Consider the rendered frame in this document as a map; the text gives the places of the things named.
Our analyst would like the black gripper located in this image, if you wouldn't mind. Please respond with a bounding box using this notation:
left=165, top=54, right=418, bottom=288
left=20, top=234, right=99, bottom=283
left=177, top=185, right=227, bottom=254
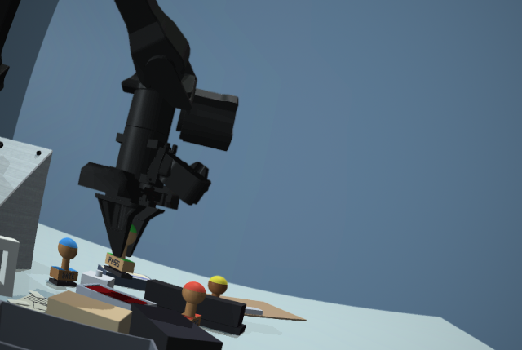
left=78, top=126, right=179, bottom=258

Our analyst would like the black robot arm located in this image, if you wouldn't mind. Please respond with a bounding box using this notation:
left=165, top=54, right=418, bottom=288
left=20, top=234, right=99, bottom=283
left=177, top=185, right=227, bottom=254
left=0, top=0, right=238, bottom=205

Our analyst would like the beige rectangular block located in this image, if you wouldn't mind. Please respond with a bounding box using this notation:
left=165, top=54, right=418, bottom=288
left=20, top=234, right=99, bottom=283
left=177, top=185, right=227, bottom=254
left=46, top=290, right=132, bottom=334

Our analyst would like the brown rubber stamp with red top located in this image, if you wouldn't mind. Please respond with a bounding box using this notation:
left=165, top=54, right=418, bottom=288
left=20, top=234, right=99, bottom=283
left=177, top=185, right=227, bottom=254
left=182, top=281, right=206, bottom=326

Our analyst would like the brown round knob with yellow top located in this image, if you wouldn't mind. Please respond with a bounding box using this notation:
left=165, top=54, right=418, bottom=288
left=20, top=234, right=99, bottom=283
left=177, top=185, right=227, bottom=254
left=207, top=276, right=228, bottom=298

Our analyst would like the cream paper card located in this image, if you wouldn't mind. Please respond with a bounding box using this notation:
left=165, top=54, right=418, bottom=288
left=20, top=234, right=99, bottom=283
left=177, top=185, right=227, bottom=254
left=7, top=290, right=48, bottom=313

